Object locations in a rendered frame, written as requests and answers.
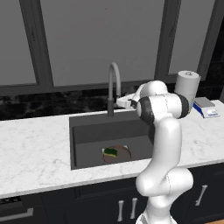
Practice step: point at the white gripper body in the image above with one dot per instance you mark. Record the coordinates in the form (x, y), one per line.
(124, 100)

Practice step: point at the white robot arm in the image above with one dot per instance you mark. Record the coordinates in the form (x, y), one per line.
(165, 140)

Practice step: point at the dark grey sink basin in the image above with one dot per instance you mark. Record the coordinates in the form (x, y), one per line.
(110, 131)

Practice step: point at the dark round pan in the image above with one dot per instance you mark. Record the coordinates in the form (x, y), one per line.
(124, 153)

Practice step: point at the green and yellow sponge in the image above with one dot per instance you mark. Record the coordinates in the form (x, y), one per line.
(111, 151)

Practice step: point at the dark panel under sink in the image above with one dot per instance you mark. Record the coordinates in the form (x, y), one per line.
(108, 189)

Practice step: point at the grey arched tap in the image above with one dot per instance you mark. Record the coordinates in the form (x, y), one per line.
(110, 87)

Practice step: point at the dark framed window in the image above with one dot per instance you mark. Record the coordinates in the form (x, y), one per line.
(105, 43)

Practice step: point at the white paper towel roll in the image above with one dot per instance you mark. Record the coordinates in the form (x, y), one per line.
(186, 86)

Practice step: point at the white and blue kitchen scale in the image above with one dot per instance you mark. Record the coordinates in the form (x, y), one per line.
(205, 106)

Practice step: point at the dark cupboard door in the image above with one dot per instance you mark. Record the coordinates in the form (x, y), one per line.
(211, 201)
(93, 211)
(141, 208)

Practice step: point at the dark dishwasher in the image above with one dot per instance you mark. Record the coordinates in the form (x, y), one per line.
(20, 204)

